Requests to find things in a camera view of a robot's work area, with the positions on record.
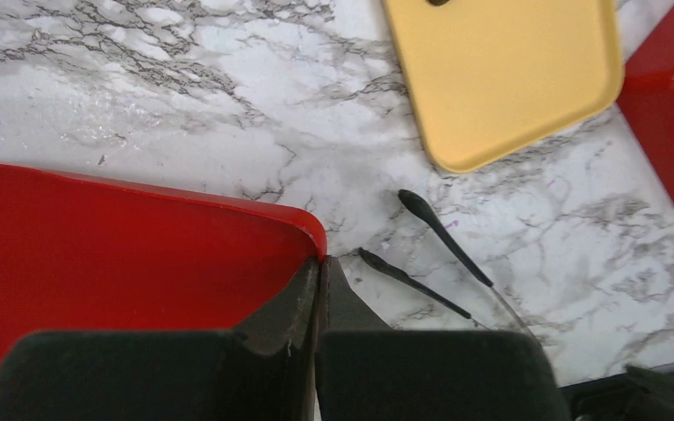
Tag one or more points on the red chocolate box with dividers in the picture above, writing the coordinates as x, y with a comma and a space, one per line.
668, 116

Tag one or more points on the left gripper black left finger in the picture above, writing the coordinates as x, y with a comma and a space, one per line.
260, 369

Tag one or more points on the red box lid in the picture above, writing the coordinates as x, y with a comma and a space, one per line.
82, 252

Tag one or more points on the yellow plastic tray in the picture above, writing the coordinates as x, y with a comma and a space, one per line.
487, 78

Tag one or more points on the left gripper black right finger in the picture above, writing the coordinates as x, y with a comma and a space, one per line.
366, 370

